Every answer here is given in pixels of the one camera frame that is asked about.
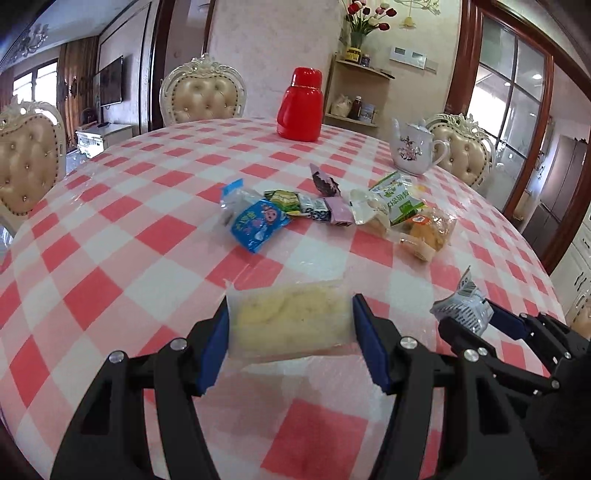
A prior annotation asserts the orange pastry in clear packet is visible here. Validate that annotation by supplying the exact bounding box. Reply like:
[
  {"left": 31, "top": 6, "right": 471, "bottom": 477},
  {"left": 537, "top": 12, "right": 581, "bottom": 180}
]
[{"left": 398, "top": 203, "right": 458, "bottom": 263}]

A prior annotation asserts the white television cabinet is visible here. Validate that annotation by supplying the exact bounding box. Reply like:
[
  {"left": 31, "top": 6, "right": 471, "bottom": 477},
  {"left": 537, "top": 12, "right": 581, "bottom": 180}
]
[{"left": 75, "top": 122, "right": 139, "bottom": 160}]

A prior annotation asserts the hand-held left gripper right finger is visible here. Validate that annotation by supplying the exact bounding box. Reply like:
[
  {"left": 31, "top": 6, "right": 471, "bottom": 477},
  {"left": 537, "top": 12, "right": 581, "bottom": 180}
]
[{"left": 352, "top": 293, "right": 539, "bottom": 480}]

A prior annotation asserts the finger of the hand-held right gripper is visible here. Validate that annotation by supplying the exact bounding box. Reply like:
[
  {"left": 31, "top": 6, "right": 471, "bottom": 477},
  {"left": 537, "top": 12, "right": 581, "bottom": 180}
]
[
  {"left": 485, "top": 300, "right": 591, "bottom": 365},
  {"left": 438, "top": 318, "right": 559, "bottom": 395}
]

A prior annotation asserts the red thermos jug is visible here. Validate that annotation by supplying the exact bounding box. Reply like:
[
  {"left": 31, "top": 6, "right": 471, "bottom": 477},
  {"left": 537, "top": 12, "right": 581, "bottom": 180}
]
[{"left": 276, "top": 67, "right": 323, "bottom": 141}]

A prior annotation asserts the dark wooden cabinet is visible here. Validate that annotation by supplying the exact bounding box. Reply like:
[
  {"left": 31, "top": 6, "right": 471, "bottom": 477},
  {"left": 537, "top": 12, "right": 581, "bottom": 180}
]
[{"left": 526, "top": 136, "right": 589, "bottom": 259}]

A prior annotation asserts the blue cartoon snack packet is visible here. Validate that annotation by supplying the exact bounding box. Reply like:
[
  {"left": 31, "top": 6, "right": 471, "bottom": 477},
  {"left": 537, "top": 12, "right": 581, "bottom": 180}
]
[{"left": 229, "top": 198, "right": 293, "bottom": 254}]

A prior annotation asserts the pale bag of food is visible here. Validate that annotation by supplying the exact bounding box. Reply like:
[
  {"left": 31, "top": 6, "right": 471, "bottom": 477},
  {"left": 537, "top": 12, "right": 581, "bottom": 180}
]
[{"left": 331, "top": 93, "right": 354, "bottom": 118}]

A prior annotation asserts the cream tufted dining chair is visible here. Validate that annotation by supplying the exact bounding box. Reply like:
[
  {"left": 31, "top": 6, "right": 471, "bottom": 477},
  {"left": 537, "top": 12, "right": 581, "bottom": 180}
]
[
  {"left": 0, "top": 97, "right": 68, "bottom": 234},
  {"left": 159, "top": 54, "right": 247, "bottom": 126},
  {"left": 425, "top": 113, "right": 497, "bottom": 188}
]

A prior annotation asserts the green-white snack packet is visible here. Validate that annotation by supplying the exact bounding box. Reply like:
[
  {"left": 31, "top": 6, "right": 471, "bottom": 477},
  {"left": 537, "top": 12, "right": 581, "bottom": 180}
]
[{"left": 368, "top": 171, "right": 428, "bottom": 227}]

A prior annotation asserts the brown curtain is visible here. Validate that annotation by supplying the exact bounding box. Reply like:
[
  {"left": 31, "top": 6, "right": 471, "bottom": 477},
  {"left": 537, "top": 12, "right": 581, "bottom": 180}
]
[{"left": 58, "top": 37, "right": 100, "bottom": 139}]

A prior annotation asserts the wooden corner shelf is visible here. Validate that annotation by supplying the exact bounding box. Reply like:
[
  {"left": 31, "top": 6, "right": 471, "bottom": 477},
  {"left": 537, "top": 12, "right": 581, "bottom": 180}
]
[{"left": 323, "top": 53, "right": 396, "bottom": 127}]

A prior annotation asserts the clear packet with blue edge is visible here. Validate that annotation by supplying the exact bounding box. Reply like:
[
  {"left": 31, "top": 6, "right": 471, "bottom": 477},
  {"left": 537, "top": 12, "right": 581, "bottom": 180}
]
[{"left": 218, "top": 179, "right": 264, "bottom": 229}]

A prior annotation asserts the white wall switch panel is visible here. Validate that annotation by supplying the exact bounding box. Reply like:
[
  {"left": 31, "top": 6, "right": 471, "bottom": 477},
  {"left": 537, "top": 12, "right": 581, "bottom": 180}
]
[{"left": 389, "top": 46, "right": 426, "bottom": 70}]

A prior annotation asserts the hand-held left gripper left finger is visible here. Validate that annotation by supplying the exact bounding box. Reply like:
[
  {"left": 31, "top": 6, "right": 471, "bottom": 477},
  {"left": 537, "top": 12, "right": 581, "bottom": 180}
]
[{"left": 50, "top": 298, "right": 230, "bottom": 480}]

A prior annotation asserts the vase of artificial flowers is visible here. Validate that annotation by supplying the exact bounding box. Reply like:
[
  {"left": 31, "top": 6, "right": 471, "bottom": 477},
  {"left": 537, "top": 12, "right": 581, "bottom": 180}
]
[{"left": 344, "top": 0, "right": 398, "bottom": 49}]

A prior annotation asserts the white kitchen cabinet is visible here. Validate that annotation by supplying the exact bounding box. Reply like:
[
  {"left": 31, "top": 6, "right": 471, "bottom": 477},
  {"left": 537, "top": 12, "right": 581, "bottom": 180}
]
[{"left": 549, "top": 203, "right": 591, "bottom": 324}]

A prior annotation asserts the hanging wall ornament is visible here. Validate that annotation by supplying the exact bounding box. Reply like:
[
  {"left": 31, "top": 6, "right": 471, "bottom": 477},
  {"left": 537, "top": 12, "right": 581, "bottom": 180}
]
[{"left": 394, "top": 0, "right": 441, "bottom": 29}]

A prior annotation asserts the white floral teapot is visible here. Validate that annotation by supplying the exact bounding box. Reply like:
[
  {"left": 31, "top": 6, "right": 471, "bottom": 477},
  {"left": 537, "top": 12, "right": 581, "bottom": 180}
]
[{"left": 392, "top": 117, "right": 451, "bottom": 177}]

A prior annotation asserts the plain pink snack packet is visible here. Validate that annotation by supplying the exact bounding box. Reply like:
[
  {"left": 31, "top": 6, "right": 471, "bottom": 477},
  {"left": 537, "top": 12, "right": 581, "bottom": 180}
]
[{"left": 324, "top": 196, "right": 354, "bottom": 228}]

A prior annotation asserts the red white checked tablecloth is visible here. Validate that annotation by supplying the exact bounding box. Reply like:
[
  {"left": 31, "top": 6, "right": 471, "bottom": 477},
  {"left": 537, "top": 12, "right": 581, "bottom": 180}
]
[{"left": 0, "top": 117, "right": 568, "bottom": 480}]

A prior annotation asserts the wooden framed glass door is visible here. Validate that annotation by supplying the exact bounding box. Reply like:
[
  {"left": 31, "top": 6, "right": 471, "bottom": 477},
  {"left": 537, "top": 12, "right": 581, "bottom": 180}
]
[{"left": 445, "top": 0, "right": 575, "bottom": 273}]

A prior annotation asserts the green yellow candy packet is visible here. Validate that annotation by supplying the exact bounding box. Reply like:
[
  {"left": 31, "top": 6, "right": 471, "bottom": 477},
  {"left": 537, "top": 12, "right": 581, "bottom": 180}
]
[{"left": 263, "top": 188, "right": 301, "bottom": 215}]

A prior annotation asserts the yellow cake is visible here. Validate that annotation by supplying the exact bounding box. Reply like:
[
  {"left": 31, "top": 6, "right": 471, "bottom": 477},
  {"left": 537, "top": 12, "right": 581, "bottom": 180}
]
[{"left": 225, "top": 278, "right": 356, "bottom": 363}]

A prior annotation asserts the wall television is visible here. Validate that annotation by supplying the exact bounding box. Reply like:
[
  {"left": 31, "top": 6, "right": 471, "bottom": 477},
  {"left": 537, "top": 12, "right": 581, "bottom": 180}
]
[{"left": 99, "top": 55, "right": 124, "bottom": 108}]

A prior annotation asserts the pink packet with dark print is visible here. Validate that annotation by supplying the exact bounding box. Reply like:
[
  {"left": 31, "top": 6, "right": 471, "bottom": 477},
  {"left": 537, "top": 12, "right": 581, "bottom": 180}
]
[{"left": 308, "top": 163, "right": 342, "bottom": 195}]

